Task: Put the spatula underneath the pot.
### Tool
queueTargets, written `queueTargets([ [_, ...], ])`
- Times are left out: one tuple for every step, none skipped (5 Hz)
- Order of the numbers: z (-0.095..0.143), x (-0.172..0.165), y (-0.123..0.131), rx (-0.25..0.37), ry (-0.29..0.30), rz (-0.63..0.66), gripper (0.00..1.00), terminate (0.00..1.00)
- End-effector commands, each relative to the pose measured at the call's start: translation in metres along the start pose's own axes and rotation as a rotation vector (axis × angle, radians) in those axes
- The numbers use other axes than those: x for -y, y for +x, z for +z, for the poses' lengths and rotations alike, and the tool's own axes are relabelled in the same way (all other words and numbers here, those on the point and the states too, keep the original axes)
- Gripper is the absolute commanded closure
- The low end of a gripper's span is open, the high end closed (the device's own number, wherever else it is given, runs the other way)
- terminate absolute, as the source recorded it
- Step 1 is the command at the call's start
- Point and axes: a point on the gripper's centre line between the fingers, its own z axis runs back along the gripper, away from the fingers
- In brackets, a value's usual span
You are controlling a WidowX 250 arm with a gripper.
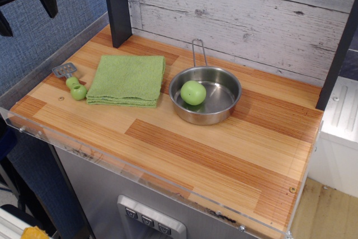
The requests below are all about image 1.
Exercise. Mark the green handled toy spatula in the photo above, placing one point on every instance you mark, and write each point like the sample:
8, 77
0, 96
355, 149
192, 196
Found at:
66, 70

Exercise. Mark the small steel pot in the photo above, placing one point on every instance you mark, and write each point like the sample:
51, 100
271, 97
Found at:
223, 91

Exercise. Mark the folded green cloth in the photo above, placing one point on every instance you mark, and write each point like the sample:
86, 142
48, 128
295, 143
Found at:
126, 80

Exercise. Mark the green toy apple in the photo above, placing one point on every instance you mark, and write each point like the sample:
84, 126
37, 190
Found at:
193, 93

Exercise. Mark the yellow tape object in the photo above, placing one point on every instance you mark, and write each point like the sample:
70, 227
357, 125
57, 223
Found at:
34, 233

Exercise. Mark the silver toy fridge cabinet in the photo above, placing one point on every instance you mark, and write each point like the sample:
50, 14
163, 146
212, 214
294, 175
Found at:
97, 188

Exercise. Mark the silver button dispenser panel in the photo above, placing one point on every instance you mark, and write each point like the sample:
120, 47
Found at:
141, 221

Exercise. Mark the clear acrylic table guard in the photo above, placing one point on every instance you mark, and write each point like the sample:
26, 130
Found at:
246, 170

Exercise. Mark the white aluminium side block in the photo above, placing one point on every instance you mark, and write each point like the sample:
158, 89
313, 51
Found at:
334, 161

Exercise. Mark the dark left shelf post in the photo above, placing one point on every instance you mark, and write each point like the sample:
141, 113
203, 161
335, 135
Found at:
119, 19

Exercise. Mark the dark shelf post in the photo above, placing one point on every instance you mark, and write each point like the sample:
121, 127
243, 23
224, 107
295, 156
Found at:
339, 57
119, 19

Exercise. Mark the dark right shelf post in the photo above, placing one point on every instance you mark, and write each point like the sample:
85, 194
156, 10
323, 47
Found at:
339, 57

